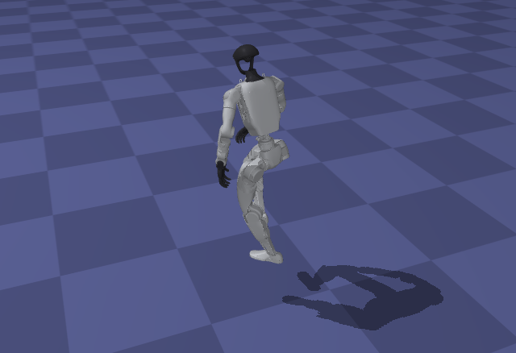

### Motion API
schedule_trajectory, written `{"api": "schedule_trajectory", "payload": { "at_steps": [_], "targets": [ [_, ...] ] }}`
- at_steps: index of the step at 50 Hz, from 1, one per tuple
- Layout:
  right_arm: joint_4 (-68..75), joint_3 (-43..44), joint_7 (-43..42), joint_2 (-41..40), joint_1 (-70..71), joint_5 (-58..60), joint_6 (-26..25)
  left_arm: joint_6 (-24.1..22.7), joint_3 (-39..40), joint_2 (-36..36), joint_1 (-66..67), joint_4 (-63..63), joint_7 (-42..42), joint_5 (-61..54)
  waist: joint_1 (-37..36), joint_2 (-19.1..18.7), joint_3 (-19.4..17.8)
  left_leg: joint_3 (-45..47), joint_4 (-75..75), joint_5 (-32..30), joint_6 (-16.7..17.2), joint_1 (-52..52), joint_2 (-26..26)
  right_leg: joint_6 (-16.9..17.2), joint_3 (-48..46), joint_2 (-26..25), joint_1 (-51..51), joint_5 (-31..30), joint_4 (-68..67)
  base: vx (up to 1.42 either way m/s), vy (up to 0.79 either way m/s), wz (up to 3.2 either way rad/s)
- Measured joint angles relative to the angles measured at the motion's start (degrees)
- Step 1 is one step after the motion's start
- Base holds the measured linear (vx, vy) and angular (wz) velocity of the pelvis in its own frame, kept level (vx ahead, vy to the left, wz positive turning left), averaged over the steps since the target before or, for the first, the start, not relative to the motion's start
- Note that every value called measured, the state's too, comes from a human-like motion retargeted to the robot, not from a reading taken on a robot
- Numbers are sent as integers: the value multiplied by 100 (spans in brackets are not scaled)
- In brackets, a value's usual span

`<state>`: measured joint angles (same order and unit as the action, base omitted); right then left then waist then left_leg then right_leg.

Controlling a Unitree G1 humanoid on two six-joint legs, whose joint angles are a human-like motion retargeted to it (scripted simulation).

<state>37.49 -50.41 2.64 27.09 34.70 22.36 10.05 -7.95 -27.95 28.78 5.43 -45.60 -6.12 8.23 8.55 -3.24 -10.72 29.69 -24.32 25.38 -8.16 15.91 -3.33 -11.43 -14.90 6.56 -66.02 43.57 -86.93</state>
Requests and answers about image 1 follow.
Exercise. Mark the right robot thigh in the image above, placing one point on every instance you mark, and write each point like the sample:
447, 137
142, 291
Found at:
285, 151

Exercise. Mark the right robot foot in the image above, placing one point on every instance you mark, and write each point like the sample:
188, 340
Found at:
264, 214

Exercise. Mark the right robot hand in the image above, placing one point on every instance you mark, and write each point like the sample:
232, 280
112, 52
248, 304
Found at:
242, 133

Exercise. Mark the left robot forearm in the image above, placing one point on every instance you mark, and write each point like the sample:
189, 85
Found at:
223, 148

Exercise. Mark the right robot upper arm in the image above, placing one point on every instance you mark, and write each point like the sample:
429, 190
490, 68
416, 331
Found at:
280, 92

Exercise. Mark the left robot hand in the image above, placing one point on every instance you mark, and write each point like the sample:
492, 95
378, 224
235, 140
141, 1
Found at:
221, 174

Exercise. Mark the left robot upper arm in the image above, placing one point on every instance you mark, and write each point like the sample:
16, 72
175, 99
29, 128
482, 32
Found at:
230, 98

